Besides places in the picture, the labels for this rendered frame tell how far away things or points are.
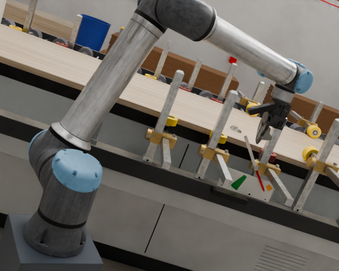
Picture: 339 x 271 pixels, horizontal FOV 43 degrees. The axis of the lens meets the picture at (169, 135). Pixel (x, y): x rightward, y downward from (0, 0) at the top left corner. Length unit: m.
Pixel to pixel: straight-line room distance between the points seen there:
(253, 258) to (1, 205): 1.37
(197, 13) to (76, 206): 0.65
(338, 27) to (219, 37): 8.19
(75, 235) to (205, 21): 0.73
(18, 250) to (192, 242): 1.26
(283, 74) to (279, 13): 7.62
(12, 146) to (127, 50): 0.87
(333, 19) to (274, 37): 1.20
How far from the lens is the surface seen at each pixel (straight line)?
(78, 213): 1.30
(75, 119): 1.40
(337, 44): 9.52
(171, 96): 1.87
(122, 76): 1.38
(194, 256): 2.46
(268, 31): 9.16
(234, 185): 2.03
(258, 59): 1.48
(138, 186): 2.03
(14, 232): 1.41
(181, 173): 1.98
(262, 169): 2.02
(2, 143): 2.06
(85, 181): 1.25
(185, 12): 1.29
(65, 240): 1.33
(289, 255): 2.55
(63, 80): 2.06
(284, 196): 1.78
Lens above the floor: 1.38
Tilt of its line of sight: 16 degrees down
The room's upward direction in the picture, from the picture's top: 21 degrees clockwise
